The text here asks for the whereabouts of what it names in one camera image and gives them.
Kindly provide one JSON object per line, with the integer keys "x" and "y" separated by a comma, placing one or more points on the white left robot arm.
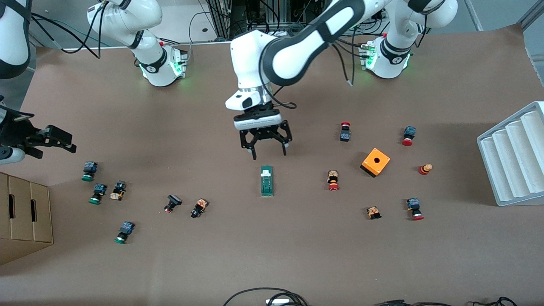
{"x": 297, "y": 51}

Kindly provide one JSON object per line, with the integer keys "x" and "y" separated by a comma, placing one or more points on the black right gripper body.
{"x": 18, "y": 132}

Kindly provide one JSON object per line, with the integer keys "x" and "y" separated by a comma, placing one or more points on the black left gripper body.
{"x": 264, "y": 133}

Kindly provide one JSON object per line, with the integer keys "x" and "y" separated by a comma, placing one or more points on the white plug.
{"x": 278, "y": 302}

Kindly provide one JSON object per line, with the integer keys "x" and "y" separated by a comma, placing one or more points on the green mushroom push button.
{"x": 97, "y": 193}
{"x": 89, "y": 171}
{"x": 124, "y": 232}

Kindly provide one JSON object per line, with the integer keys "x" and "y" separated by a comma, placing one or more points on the grey ribbed tray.
{"x": 510, "y": 157}

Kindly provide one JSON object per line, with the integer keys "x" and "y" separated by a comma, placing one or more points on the red mushroom button blue block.
{"x": 414, "y": 208}

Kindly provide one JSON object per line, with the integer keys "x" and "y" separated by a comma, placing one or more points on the grey metal rail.
{"x": 472, "y": 15}

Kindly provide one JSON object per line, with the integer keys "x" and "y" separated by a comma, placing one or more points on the beige black contact block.
{"x": 118, "y": 190}

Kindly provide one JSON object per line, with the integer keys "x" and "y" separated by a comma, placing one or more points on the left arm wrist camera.
{"x": 257, "y": 120}

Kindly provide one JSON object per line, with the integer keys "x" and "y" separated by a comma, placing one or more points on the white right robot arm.
{"x": 127, "y": 17}

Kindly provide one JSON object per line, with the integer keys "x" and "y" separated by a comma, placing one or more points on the black selector switch orange block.
{"x": 199, "y": 208}

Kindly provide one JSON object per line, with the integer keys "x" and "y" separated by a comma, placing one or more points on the aluminium frame rack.
{"x": 223, "y": 17}

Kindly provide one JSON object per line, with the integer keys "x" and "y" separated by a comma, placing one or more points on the red yellow emergency stop head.
{"x": 425, "y": 169}

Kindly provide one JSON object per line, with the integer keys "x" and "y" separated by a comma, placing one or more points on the white platform board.
{"x": 200, "y": 23}

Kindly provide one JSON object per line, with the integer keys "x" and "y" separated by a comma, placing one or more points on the orange button enclosure box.
{"x": 375, "y": 161}

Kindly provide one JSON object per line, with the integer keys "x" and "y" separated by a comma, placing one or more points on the red mushroom button orange block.
{"x": 332, "y": 180}

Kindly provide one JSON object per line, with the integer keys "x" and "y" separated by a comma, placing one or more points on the black flat button red block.
{"x": 172, "y": 202}

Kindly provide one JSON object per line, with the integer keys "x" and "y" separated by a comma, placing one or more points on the small orange contact block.
{"x": 373, "y": 212}

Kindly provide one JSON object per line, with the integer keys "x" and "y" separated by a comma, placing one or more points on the brown cardboard box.
{"x": 25, "y": 221}

